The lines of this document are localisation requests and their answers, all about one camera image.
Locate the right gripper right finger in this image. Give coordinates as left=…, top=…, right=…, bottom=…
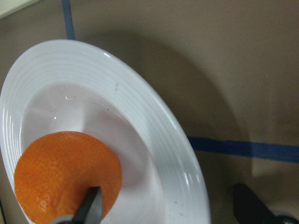
left=233, top=184, right=275, bottom=224

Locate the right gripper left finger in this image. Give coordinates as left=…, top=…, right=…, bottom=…
left=72, top=187, right=103, bottom=224

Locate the orange fruit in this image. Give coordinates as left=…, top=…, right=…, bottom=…
left=14, top=131, right=122, bottom=224

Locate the white ribbed plate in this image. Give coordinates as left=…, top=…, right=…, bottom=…
left=0, top=40, right=211, bottom=224

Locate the cream bear tray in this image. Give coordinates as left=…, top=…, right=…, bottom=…
left=0, top=0, right=39, bottom=19

